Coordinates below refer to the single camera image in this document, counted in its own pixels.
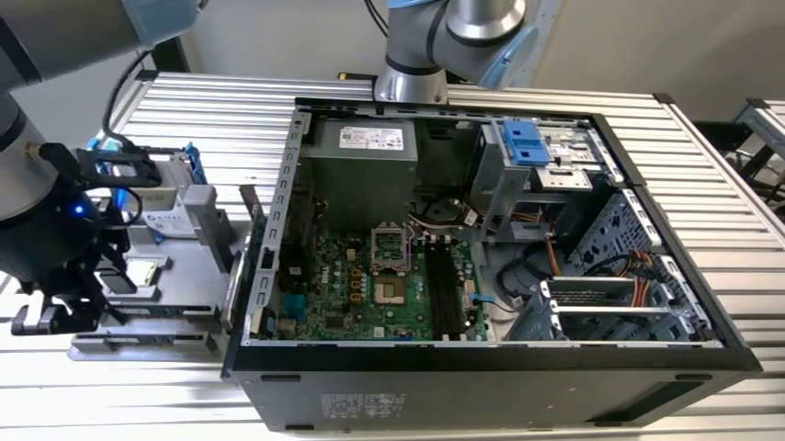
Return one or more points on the blue plastic drive latch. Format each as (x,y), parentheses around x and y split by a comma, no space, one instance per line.
(521,142)

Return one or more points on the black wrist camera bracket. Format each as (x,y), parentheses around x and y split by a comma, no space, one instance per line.
(93,158)

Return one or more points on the green motherboard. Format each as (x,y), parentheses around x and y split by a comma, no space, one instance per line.
(344,321)

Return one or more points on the grey power supply unit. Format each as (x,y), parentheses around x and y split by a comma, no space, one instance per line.
(363,184)

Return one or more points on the grey metal disk bay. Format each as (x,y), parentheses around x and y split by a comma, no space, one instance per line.
(601,310)

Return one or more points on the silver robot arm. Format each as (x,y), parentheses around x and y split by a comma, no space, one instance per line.
(479,18)

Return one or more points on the black case fan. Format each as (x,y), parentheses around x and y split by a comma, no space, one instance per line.
(302,239)

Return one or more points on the CPU socket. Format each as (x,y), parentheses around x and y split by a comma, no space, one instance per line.
(391,290)

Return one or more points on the hard disk in blue carrier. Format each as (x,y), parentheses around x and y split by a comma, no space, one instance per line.
(172,216)

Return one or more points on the grey metal drive cage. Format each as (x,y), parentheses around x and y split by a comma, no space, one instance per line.
(497,193)

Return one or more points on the black PC case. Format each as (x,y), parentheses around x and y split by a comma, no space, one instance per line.
(491,395)

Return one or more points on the silver CPU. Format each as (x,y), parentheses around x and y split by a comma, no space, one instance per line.
(142,272)

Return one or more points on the grey parts rack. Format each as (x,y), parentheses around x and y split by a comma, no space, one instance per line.
(190,275)

